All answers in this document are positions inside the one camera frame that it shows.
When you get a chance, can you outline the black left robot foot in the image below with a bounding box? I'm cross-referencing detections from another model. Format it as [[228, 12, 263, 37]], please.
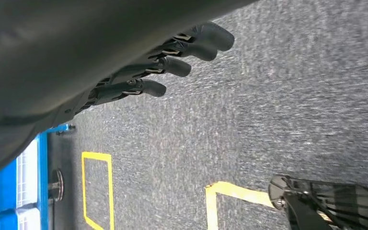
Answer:
[[267, 173, 368, 230]]

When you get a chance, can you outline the white plastic crate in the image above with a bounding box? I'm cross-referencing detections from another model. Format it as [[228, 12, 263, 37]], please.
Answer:
[[15, 139, 39, 207], [16, 207, 42, 230]]

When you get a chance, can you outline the blue metal shelf rack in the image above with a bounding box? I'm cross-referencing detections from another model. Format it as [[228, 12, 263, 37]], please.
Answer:
[[0, 123, 77, 230]]

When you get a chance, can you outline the black stanchion post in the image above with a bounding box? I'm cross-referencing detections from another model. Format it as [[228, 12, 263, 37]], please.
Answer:
[[46, 168, 65, 203]]

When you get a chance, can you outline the yellow floor tape square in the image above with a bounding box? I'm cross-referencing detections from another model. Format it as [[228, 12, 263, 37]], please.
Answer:
[[81, 151, 115, 230]]

